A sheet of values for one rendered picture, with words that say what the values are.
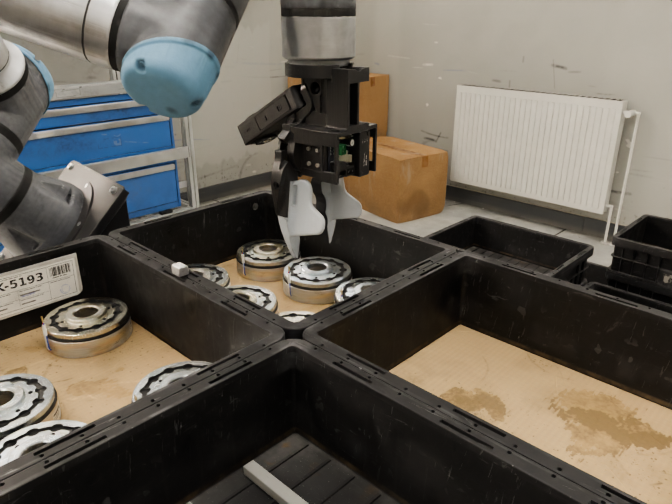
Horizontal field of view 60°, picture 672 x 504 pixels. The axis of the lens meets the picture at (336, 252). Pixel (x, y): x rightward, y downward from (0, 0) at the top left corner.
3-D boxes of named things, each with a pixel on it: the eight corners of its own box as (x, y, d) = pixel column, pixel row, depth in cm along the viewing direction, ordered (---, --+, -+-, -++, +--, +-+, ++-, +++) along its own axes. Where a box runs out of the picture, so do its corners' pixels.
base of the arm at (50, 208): (11, 257, 101) (-45, 228, 94) (59, 185, 105) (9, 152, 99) (46, 272, 91) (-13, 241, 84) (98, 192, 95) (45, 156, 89)
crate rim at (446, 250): (105, 248, 83) (102, 232, 82) (267, 201, 103) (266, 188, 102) (294, 354, 58) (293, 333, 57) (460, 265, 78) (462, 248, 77)
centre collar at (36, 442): (-2, 459, 51) (-3, 454, 50) (55, 431, 54) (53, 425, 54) (22, 488, 48) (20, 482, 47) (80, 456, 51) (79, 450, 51)
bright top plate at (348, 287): (320, 293, 81) (320, 289, 81) (374, 274, 87) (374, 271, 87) (368, 322, 74) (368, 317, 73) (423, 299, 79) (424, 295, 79)
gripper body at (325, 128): (335, 192, 59) (335, 68, 54) (273, 178, 64) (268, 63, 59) (377, 176, 64) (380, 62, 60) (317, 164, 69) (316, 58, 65)
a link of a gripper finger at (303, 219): (311, 271, 62) (322, 184, 60) (270, 257, 65) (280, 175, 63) (328, 267, 64) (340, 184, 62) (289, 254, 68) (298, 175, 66)
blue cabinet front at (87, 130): (28, 244, 241) (-2, 106, 220) (180, 205, 289) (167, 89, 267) (31, 246, 239) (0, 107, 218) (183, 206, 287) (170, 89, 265)
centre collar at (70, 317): (57, 317, 74) (56, 313, 73) (92, 303, 77) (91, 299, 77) (79, 329, 71) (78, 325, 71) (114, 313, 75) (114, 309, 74)
